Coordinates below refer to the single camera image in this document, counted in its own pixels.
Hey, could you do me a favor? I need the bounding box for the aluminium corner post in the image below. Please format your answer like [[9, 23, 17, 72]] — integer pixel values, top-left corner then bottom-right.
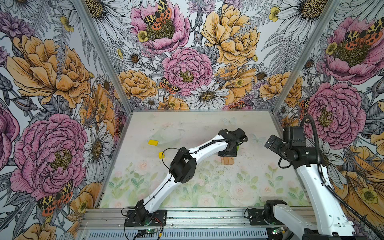
[[74, 1, 133, 117], [271, 1, 340, 115]]

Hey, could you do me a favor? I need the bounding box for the left aluminium corner post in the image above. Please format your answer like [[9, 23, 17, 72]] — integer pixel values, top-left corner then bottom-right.
[[74, 1, 133, 117]]

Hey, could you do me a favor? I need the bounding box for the pink wood block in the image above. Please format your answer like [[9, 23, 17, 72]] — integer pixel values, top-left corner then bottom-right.
[[222, 157, 234, 161]]

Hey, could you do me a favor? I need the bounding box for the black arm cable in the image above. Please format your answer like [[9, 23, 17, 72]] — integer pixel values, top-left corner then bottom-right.
[[121, 134, 249, 217], [299, 113, 384, 239]]

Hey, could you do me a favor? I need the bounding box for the natural wood block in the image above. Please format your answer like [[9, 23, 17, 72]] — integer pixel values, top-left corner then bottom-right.
[[228, 158, 235, 165], [221, 158, 228, 165]]

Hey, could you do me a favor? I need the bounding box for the right aluminium corner post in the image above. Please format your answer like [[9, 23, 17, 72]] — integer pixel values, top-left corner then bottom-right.
[[271, 1, 340, 115]]

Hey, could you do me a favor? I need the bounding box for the aluminium front rail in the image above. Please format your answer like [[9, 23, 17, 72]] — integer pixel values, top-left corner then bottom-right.
[[76, 206, 343, 240]]

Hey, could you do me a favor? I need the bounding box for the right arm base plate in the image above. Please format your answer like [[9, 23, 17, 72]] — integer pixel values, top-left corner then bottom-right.
[[245, 208, 269, 226]]

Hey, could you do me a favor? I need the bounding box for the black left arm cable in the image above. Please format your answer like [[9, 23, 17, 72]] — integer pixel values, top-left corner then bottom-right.
[[121, 134, 249, 217]]

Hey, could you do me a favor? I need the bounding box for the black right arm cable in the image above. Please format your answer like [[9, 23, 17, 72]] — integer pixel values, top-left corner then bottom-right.
[[299, 113, 384, 239]]

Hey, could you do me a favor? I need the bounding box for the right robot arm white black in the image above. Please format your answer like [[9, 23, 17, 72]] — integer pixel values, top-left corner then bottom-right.
[[263, 127, 365, 240]]

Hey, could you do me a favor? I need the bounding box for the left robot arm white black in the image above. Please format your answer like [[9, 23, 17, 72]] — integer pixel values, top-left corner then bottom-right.
[[135, 128, 248, 226]]

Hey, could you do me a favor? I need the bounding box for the yellow long wood block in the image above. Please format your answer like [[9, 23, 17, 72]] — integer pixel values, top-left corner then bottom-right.
[[148, 140, 159, 146]]

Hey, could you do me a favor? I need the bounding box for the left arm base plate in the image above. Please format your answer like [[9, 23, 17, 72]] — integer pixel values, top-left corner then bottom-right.
[[124, 210, 168, 227]]

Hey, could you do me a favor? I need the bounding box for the yellow small cube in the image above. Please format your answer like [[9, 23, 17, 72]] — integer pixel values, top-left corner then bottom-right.
[[159, 152, 165, 160]]

